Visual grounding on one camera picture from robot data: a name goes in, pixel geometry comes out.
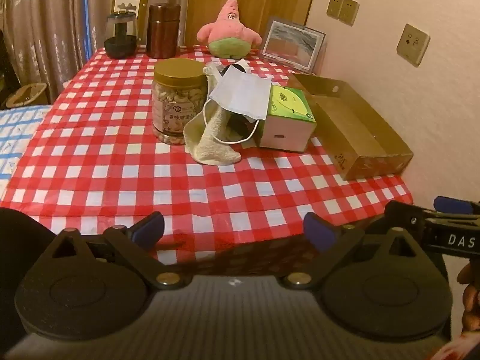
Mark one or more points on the blue checked bedsheet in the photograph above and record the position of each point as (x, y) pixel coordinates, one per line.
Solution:
(15, 138)

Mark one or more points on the clear nut jar gold lid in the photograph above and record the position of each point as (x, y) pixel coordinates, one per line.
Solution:
(176, 101)

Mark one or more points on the white face mask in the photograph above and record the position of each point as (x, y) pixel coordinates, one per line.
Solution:
(243, 93)

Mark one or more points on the pale wooden chair back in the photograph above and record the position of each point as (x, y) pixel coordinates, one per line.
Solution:
(129, 0)

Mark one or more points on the cream terry towel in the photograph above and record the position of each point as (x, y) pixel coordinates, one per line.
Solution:
(213, 146)

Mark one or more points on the dark glass jar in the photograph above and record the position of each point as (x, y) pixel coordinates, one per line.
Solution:
(122, 45)

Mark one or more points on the person's right hand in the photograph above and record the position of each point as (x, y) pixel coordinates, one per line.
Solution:
(470, 300)

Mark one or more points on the brown cardboard box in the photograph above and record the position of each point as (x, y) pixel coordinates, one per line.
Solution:
(352, 127)

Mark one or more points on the red white checkered tablecloth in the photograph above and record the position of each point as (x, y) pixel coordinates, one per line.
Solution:
(112, 165)

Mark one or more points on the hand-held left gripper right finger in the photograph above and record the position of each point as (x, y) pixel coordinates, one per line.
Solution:
(318, 232)

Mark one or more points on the beige wall outlet plate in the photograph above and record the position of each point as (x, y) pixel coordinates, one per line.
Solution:
(412, 45)

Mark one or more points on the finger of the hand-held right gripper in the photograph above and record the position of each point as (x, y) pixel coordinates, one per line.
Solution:
(452, 204)
(403, 213)

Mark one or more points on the shiny grey curtain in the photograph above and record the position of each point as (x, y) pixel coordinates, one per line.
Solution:
(45, 15)

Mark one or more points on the green tissue box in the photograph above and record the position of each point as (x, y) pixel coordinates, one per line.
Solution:
(288, 131)

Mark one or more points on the pink starfish plush toy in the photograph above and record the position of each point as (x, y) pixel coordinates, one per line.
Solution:
(228, 26)

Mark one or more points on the clear framed sand picture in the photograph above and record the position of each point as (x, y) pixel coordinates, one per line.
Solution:
(292, 45)

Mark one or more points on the woven basket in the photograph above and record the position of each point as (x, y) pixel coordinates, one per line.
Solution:
(26, 95)

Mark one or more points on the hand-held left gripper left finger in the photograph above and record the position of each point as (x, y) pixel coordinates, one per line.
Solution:
(150, 227)

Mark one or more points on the brown wooden canister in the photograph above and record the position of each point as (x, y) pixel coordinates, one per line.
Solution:
(163, 30)

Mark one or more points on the gold wall socket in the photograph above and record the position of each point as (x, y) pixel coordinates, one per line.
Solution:
(334, 6)
(349, 11)

